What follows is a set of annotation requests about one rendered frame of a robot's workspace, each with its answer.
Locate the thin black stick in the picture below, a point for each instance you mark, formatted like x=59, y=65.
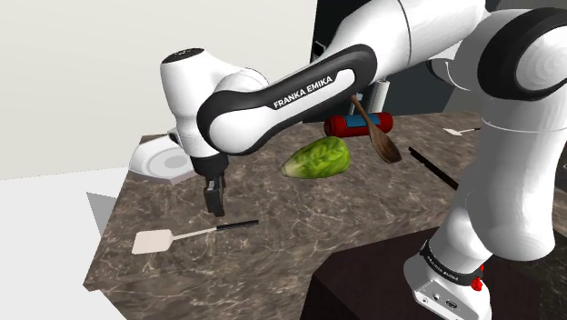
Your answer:
x=432, y=167

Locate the small white spatula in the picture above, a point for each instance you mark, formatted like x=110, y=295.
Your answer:
x=456, y=131

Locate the white upright cylinder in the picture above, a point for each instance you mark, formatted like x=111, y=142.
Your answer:
x=379, y=95

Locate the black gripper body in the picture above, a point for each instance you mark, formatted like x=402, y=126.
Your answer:
x=209, y=165

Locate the white round plate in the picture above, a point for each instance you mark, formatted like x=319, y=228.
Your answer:
x=153, y=164

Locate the dark robot stand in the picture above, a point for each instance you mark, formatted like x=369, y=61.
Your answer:
x=367, y=274

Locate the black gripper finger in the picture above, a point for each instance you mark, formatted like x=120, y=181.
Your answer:
x=220, y=201
x=210, y=199

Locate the brown wooden spoon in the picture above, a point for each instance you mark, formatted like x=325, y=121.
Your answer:
x=384, y=145

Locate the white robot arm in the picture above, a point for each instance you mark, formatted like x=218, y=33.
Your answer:
x=509, y=186

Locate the green lettuce head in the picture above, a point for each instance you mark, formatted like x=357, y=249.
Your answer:
x=319, y=158

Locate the red cylinder with blue band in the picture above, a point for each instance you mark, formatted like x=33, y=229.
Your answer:
x=343, y=126

